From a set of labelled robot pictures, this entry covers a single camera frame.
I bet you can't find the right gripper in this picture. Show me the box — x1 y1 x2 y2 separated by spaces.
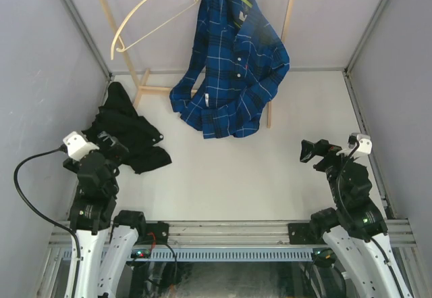
300 139 359 204

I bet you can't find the black shirt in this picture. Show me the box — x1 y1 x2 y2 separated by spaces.
82 82 172 174

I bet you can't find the cream wooden hanger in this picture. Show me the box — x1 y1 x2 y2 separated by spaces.
109 0 201 60

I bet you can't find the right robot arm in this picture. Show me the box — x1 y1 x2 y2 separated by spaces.
300 133 412 297

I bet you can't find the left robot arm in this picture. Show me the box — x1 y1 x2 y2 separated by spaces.
63 132 148 297

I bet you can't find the blue plaid shirt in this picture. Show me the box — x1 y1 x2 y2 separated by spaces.
169 0 290 139

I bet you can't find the wooden clothes rack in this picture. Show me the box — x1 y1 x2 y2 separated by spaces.
99 0 294 128

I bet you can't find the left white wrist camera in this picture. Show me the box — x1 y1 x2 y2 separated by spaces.
63 131 99 162

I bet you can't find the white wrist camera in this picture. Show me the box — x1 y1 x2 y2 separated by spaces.
63 131 99 162
337 132 373 158

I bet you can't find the right black camera cable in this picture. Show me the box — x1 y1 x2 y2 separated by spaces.
335 141 399 298

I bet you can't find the black camera cable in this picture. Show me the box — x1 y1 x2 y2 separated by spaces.
335 141 399 298
13 145 82 298

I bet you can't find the left black camera cable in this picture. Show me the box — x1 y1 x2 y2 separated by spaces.
13 145 82 298

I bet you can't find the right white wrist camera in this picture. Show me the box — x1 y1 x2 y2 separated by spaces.
337 132 373 158

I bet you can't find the right black mount plate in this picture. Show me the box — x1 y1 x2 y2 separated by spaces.
288 222 320 245

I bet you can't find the black mount plate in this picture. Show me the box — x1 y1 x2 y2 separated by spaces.
288 222 320 245
109 221 170 246

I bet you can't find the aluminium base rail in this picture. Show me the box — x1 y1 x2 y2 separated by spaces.
49 220 416 248

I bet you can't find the left black mount plate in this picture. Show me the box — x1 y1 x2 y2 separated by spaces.
109 221 170 246

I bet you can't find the blue slotted cable duct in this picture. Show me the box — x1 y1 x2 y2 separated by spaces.
60 247 318 263

